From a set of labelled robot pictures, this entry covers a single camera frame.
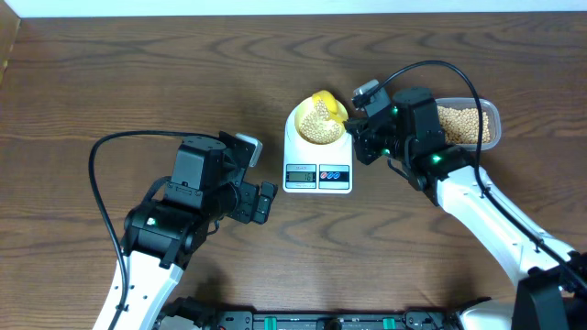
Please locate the soybeans in container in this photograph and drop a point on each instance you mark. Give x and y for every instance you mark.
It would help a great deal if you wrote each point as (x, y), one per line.
(460, 126)

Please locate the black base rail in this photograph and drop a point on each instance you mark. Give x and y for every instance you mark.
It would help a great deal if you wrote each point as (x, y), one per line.
(321, 321)

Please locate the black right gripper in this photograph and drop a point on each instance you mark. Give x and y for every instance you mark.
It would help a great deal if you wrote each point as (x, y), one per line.
(359, 129)

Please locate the clear plastic container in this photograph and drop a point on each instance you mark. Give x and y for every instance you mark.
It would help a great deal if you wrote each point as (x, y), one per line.
(491, 121)

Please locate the soybeans in bowl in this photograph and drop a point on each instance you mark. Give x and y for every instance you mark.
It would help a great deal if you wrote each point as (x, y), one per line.
(317, 128)

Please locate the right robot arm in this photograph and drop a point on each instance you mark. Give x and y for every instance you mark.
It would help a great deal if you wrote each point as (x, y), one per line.
(548, 274)

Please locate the white digital kitchen scale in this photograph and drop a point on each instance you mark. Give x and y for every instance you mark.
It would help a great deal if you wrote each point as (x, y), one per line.
(312, 168)

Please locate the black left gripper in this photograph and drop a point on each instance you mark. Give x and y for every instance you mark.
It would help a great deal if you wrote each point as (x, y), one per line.
(245, 210)

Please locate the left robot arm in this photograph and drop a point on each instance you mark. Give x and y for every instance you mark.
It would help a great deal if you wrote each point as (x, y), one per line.
(174, 218)

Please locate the yellow plastic measuring scoop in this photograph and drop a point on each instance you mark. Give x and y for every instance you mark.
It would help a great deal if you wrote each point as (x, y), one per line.
(326, 100)

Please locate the pale yellow plastic bowl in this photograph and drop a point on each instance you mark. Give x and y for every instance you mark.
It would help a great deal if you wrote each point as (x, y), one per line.
(302, 114)

